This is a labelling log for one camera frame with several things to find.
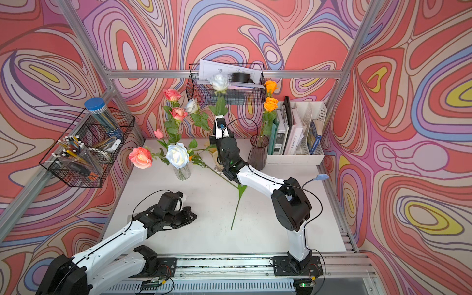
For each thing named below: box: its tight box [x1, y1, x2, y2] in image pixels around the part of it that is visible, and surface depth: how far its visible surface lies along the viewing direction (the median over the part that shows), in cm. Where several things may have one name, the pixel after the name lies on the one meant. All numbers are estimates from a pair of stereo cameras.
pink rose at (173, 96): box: [162, 88, 182, 114], surface depth 80 cm
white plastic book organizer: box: [266, 100, 327, 166], surface depth 103 cm
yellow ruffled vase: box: [209, 139, 225, 176], surface depth 75 cm
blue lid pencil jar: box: [84, 97, 124, 141], surface depth 75 cm
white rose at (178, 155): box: [165, 142, 190, 170], surface depth 61 cm
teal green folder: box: [267, 118, 280, 155], surface depth 91 cm
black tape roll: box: [231, 72, 256, 85], surface depth 84 cm
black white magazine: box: [280, 95, 293, 156], surface depth 97 cm
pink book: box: [283, 106, 304, 156], surface depth 95 cm
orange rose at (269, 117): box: [262, 96, 280, 137], surface depth 86 cm
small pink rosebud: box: [153, 129, 169, 151], surface depth 82 cm
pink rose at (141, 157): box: [128, 146, 154, 170], surface depth 60 cm
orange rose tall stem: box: [264, 79, 279, 98], surface depth 87 cm
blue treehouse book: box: [306, 120, 323, 155], surface depth 106 cm
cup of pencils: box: [51, 135, 97, 176], surface depth 63 cm
